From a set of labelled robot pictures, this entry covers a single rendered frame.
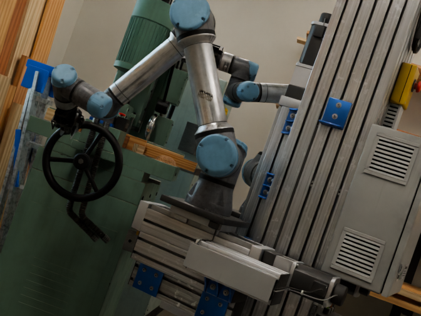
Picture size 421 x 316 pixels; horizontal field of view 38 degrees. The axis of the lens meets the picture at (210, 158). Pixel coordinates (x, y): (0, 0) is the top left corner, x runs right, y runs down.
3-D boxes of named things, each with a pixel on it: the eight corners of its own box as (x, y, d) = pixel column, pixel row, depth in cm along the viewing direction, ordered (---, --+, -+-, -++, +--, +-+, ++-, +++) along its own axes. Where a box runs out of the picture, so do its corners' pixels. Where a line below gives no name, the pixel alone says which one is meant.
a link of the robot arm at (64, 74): (67, 88, 181) (44, 73, 182) (69, 109, 190) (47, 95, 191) (84, 71, 185) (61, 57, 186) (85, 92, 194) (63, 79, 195)
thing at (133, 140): (91, 135, 250) (95, 122, 250) (91, 136, 252) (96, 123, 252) (141, 153, 250) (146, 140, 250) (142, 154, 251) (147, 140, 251)
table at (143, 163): (15, 127, 230) (21, 111, 230) (41, 132, 260) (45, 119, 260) (169, 182, 228) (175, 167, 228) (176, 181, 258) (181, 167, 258)
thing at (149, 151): (51, 121, 254) (54, 112, 255) (52, 121, 256) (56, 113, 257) (193, 172, 252) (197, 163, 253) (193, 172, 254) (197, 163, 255)
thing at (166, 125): (143, 139, 269) (153, 113, 270) (146, 140, 276) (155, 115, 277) (164, 146, 269) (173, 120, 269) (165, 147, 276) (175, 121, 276)
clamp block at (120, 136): (76, 140, 229) (84, 117, 229) (84, 142, 242) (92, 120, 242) (114, 153, 228) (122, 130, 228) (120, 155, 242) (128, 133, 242)
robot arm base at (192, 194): (236, 218, 197) (247, 189, 197) (219, 215, 183) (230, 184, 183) (196, 202, 203) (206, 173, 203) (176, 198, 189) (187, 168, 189)
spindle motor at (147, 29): (109, 64, 247) (135, -10, 247) (116, 71, 264) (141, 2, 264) (150, 78, 246) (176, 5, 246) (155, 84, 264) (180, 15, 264)
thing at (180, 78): (159, 98, 272) (170, 66, 272) (161, 101, 281) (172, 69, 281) (176, 105, 271) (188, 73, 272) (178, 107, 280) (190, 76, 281)
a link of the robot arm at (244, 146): (237, 185, 198) (252, 145, 198) (233, 184, 185) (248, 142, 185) (202, 173, 200) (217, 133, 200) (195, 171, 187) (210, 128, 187)
